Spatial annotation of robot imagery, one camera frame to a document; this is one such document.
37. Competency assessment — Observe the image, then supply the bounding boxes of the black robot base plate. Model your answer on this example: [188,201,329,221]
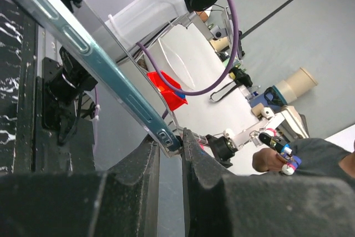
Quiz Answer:
[13,14,97,174]

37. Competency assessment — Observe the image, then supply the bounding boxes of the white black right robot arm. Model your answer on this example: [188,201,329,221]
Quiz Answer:
[80,0,217,59]

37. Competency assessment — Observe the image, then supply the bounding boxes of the red plastic bin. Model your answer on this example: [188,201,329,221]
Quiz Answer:
[147,72,188,111]

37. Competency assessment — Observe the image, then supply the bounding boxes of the person's hand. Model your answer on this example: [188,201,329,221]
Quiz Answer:
[252,148,285,173]

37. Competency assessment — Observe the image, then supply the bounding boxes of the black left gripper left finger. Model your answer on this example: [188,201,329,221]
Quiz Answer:
[1,139,160,236]

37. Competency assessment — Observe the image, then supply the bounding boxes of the cardboard tape roll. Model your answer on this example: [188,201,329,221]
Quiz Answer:
[275,68,318,105]

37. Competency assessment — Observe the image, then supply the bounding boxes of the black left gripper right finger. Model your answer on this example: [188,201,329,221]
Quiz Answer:
[181,129,354,236]

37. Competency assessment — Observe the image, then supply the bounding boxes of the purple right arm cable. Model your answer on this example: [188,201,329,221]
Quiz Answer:
[137,0,240,98]

